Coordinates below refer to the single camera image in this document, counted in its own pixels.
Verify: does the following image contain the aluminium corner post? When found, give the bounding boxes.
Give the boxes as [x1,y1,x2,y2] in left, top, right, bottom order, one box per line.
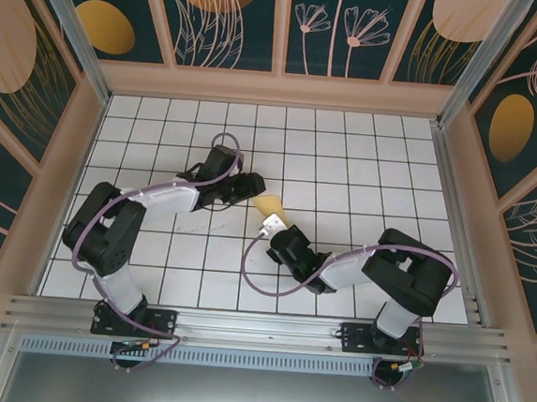
[13,0,122,106]
[434,0,532,136]

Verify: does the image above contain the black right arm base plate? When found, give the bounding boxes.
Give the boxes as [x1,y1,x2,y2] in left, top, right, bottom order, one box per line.
[338,320,427,360]

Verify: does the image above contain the wall panel with pale circle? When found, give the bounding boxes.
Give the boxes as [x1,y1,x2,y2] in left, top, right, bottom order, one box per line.
[391,0,493,92]

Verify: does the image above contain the small circuit board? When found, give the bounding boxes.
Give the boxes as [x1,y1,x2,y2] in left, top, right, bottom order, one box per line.
[389,360,425,380]
[111,337,159,356]

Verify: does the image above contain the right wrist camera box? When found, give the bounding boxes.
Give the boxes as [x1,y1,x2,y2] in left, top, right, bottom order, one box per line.
[258,212,288,241]

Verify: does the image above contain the aluminium table side rail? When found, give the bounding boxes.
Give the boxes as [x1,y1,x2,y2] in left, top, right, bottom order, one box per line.
[411,120,510,331]

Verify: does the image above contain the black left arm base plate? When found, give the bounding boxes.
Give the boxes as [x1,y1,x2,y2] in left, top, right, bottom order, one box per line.
[90,302,180,343]

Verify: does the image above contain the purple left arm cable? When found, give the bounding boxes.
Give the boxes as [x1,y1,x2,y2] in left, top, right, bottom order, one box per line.
[61,119,248,381]

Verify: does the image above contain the wall panel oval and fern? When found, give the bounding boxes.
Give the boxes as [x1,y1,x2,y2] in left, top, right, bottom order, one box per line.
[464,0,537,202]

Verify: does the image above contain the wall panel orange circle leaves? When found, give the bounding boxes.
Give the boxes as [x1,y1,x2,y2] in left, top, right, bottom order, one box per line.
[147,0,281,76]

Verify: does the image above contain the aluminium grooved cross rail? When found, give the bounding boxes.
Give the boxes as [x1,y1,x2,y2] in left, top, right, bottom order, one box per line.
[0,284,516,377]

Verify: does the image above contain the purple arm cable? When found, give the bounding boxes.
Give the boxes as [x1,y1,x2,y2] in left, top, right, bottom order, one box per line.
[61,119,248,381]
[232,230,463,397]

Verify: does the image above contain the slotted grey cable tray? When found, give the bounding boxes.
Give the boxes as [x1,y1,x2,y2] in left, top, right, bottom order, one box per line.
[18,332,378,381]

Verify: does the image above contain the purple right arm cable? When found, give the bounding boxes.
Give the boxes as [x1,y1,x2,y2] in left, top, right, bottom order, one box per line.
[232,230,463,397]

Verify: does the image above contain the grey sheet metal panel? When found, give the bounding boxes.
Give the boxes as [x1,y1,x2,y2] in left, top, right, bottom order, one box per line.
[0,322,533,402]

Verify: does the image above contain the wall panel large pale disc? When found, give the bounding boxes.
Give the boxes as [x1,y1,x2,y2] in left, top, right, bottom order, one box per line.
[0,0,88,167]

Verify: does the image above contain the wall panel with two flowers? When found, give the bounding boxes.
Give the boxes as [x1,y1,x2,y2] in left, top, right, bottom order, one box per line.
[282,0,404,86]

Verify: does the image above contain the yellow cloth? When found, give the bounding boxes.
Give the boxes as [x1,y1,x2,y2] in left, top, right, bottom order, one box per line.
[249,191,294,229]

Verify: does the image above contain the wall panel with orange oval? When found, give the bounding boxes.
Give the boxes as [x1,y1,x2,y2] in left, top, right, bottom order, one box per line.
[50,0,171,66]

